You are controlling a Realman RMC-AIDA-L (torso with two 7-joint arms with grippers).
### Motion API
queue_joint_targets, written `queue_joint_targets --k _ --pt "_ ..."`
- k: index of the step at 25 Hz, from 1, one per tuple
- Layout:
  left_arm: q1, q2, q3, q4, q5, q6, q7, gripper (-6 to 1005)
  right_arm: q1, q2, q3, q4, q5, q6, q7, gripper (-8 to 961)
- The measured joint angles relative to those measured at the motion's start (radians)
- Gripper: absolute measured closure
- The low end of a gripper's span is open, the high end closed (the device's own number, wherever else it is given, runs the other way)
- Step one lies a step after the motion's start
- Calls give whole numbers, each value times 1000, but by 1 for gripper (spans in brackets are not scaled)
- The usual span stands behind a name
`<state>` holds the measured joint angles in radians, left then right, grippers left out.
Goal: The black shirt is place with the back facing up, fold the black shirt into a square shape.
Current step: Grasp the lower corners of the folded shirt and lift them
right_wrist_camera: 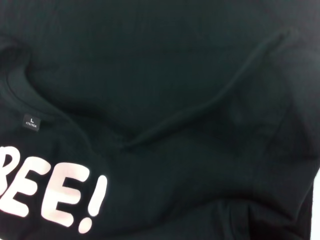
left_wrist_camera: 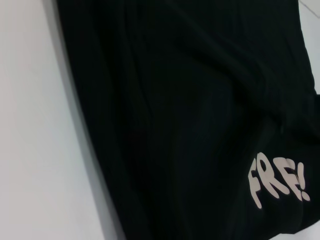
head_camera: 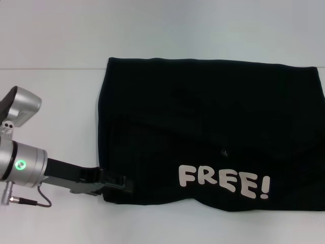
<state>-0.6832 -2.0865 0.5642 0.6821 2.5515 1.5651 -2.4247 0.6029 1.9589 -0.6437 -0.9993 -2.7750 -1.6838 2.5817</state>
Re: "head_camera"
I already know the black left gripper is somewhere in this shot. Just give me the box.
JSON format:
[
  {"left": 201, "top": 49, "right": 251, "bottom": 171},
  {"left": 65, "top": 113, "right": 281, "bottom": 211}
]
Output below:
[{"left": 42, "top": 158, "right": 135, "bottom": 196}]

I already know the black t-shirt with FREE print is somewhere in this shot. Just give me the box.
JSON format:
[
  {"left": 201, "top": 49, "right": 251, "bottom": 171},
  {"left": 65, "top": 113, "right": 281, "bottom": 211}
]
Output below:
[{"left": 97, "top": 56, "right": 325, "bottom": 212}]

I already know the grey left wrist cable with plug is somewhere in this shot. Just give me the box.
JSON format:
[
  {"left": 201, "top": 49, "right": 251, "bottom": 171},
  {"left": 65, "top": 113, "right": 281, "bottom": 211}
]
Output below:
[{"left": 0, "top": 181, "right": 53, "bottom": 208}]

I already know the silver perforated camera bracket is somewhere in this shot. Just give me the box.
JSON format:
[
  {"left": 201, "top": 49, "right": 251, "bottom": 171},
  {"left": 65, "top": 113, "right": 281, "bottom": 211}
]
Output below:
[{"left": 0, "top": 121, "right": 15, "bottom": 147}]

